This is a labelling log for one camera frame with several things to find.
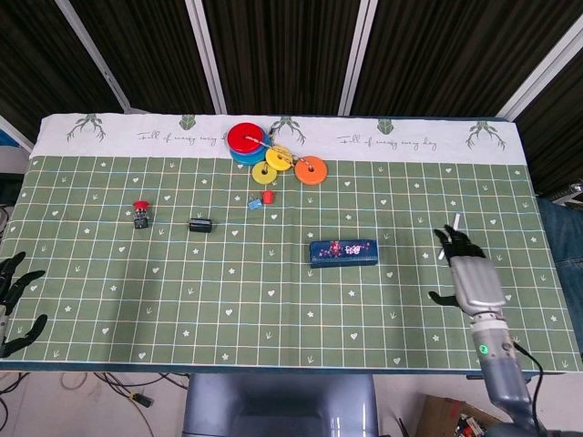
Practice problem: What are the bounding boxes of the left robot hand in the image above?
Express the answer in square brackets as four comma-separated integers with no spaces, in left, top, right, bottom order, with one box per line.
[0,251,49,359]

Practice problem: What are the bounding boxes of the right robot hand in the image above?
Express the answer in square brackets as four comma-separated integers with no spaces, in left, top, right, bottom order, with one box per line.
[427,226,507,315]

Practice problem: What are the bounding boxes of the blue glasses case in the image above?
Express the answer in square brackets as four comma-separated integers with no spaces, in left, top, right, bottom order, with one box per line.
[309,239,379,269]

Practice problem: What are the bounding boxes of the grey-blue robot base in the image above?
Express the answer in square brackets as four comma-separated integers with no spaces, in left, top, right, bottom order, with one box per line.
[181,373,380,437]

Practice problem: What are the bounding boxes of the blue denim jeans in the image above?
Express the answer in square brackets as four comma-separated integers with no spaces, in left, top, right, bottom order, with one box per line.
[537,195,583,361]

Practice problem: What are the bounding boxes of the red emergency stop button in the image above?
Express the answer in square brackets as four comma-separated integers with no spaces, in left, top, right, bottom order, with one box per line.
[132,198,152,230]

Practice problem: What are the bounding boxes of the green checked tablecloth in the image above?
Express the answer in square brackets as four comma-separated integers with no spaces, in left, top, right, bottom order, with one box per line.
[0,113,583,371]

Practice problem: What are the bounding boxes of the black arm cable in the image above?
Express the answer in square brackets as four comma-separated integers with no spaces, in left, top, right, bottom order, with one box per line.
[514,343,547,430]

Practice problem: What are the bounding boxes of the black floor cable bundle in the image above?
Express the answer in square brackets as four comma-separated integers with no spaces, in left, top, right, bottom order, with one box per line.
[0,371,190,437]

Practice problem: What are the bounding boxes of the orange toy ring disc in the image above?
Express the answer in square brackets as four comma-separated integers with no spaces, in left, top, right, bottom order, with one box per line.
[294,155,329,187]

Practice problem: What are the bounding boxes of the white partition post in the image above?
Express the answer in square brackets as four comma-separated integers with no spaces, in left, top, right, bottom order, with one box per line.
[54,0,134,114]
[184,0,228,115]
[495,17,583,122]
[336,0,380,116]

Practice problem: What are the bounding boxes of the yellow toy ring disc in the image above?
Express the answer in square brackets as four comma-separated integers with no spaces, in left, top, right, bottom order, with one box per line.
[265,145,294,173]
[251,159,281,185]

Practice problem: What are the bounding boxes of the blue toy ring disc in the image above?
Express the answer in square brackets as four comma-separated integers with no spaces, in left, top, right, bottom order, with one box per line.
[229,134,274,159]

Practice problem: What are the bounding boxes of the red toy ring disc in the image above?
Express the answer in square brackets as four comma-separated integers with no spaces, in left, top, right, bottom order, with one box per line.
[227,122,265,154]

